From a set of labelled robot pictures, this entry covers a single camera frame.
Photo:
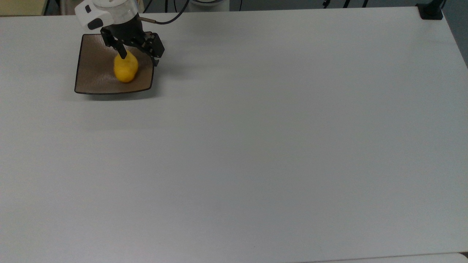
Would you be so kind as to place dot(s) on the yellow lemon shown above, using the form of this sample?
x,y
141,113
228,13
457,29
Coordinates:
x,y
126,69

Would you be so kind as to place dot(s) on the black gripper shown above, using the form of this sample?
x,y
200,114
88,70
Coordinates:
x,y
126,31

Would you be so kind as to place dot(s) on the brown square ceramic plate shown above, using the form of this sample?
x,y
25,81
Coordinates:
x,y
95,69

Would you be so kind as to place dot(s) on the beige wooden board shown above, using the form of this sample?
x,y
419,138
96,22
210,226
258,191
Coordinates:
x,y
22,6

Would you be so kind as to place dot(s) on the black table clamp mount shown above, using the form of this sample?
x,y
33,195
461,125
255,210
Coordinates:
x,y
430,11

